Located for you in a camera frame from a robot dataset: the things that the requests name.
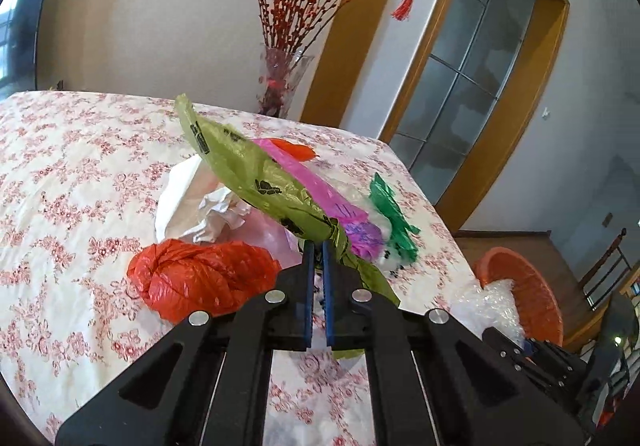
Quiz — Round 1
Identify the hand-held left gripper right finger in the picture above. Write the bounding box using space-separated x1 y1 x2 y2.
322 241 586 446

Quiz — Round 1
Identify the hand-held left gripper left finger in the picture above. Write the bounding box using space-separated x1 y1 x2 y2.
55 241 316 446

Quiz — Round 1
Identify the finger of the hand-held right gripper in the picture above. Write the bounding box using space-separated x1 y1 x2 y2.
482 326 588 394

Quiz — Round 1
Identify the orange plastic basin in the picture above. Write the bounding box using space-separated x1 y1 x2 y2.
472 247 565 348

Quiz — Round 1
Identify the olive green plastic bag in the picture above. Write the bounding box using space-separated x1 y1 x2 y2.
175 93 401 359

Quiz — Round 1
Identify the translucent pinkish plastic bag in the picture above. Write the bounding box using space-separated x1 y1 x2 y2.
235 211 306 271

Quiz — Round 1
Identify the dark wooden chair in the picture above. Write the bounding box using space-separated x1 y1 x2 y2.
580 228 640 311

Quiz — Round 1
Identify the pink plastic bag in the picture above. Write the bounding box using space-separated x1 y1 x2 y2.
250 138 383 263

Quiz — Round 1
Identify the large red plastic bag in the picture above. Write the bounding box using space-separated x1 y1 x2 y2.
126 238 283 325

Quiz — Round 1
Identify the crumpled white paper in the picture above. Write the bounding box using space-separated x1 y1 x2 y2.
197 188 253 244

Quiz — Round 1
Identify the small orange plastic bag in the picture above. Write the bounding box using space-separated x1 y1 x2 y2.
267 138 318 163

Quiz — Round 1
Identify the white plastic bag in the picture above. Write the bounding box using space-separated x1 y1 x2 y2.
154 156 223 247

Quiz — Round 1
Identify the glass vase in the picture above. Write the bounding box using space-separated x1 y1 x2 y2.
256 46 315 119

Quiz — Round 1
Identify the floral bed sheet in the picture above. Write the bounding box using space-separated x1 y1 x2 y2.
0 90 481 446

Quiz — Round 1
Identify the frosted glass door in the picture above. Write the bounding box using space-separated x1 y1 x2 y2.
387 0 538 207

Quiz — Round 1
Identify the black television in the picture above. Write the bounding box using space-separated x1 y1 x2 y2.
0 0 55 99

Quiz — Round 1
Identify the wooden door frame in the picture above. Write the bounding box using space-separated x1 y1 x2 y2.
300 0 571 234

